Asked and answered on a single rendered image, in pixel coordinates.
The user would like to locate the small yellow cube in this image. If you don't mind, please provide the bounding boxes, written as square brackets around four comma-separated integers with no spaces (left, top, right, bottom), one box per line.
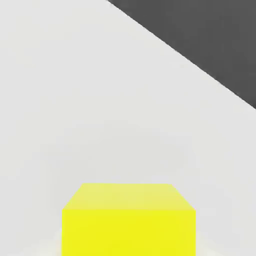
[61,182,197,256]

